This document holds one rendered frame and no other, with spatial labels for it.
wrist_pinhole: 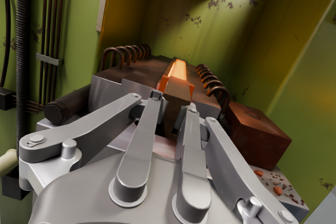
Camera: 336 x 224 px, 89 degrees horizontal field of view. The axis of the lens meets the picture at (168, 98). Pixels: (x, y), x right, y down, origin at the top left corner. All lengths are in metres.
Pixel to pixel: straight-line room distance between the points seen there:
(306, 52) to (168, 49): 0.46
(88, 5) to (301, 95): 0.50
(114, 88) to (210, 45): 0.53
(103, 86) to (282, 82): 0.37
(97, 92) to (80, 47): 0.18
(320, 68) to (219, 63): 0.37
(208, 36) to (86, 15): 0.46
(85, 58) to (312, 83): 0.50
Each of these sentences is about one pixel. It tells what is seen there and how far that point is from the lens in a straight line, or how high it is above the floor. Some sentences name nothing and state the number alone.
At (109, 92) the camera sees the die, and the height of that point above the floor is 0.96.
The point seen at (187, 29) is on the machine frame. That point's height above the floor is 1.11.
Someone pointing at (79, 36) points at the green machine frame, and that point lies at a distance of 0.45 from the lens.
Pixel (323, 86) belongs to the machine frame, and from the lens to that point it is 0.49.
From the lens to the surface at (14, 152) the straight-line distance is 0.67.
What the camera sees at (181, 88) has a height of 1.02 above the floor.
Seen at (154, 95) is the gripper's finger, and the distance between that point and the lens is 0.16.
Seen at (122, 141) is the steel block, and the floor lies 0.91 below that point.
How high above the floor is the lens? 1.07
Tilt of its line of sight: 19 degrees down
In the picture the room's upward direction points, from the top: 18 degrees clockwise
